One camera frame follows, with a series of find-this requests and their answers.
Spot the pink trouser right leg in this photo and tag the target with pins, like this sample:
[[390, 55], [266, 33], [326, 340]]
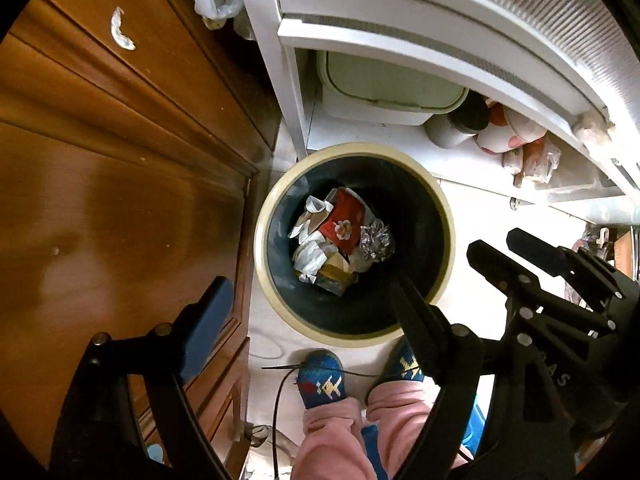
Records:
[[400, 410]]

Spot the grey plastic cup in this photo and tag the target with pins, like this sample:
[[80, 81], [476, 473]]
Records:
[[464, 122]]

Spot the blue slipper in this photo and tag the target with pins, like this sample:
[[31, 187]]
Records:
[[320, 379], [401, 364]]

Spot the silver foil wrapper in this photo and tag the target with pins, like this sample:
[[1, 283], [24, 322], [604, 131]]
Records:
[[375, 244]]

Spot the left blue slipper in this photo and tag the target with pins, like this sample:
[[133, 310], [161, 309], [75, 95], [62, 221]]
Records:
[[320, 379]]

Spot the white red dotted mug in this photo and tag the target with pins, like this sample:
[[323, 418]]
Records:
[[507, 130]]

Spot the cream yellow cardboard box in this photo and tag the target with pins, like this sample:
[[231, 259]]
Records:
[[335, 275]]

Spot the pink trouser left leg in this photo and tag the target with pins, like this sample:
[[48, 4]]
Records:
[[333, 447]]

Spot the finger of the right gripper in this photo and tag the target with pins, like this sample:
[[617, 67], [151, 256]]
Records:
[[519, 286], [555, 261]]

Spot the cream rimmed dark trash bin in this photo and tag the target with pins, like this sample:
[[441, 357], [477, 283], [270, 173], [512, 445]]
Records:
[[401, 193]]

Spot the red snack packet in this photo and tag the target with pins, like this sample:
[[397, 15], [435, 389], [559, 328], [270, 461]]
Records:
[[342, 227]]

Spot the right blue slipper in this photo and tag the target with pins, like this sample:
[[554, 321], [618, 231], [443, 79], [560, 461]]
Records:
[[401, 364]]

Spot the white green lidded box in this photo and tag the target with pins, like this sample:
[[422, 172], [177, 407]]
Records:
[[369, 90]]

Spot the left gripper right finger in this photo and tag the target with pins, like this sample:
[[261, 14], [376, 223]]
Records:
[[429, 334]]

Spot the pink trouser leg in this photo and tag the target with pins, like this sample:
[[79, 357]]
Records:
[[333, 447], [400, 410]]

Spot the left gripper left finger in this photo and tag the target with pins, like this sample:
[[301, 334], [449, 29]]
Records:
[[194, 333]]

